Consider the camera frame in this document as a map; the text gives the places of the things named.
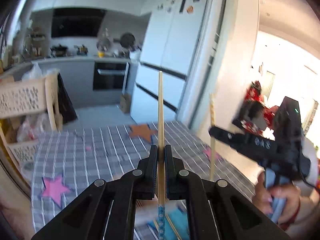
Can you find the black wok on stove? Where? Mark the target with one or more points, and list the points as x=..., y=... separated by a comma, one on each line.
x=58, y=51

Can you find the black built-in oven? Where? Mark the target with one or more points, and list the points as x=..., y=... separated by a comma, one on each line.
x=109, y=76

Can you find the white perforated storage rack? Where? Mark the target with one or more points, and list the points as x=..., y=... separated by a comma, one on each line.
x=24, y=98

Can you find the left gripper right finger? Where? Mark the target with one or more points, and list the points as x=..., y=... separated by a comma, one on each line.
x=185, y=185

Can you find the plastic bag in rack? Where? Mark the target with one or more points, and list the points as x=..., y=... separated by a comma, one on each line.
x=33, y=126

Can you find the brass pot on stove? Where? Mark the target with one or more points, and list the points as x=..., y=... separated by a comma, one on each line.
x=81, y=50

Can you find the blue patterned chopstick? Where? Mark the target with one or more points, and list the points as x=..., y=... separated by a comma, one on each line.
x=161, y=164

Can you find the white refrigerator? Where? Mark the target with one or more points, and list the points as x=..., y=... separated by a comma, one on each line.
x=168, y=50

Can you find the cardboard box on floor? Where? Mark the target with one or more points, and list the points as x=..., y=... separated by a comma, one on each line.
x=125, y=103

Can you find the grey checkered tablecloth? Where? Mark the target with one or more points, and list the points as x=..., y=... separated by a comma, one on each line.
x=81, y=156

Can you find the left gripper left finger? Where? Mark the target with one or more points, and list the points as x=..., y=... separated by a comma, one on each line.
x=138, y=184

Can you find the red clothes rack items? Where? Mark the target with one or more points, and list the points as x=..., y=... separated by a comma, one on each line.
x=254, y=115

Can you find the black range hood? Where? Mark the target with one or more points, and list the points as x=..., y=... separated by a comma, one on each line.
x=76, y=22

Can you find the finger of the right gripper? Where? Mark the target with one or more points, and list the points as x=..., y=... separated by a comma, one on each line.
x=250, y=145

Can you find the black multi-hole frying pan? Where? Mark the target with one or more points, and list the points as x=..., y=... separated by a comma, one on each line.
x=127, y=40

